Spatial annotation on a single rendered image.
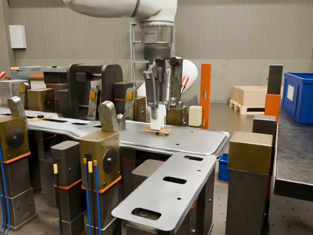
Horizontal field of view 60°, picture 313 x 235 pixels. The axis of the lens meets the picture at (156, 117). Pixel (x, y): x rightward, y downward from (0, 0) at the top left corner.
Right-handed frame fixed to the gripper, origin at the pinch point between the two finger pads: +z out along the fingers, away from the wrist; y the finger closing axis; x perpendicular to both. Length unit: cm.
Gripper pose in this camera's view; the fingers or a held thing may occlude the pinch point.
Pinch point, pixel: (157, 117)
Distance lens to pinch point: 79.2
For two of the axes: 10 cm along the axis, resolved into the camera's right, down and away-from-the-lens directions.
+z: 0.0, 9.8, 2.2
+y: -4.1, 2.0, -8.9
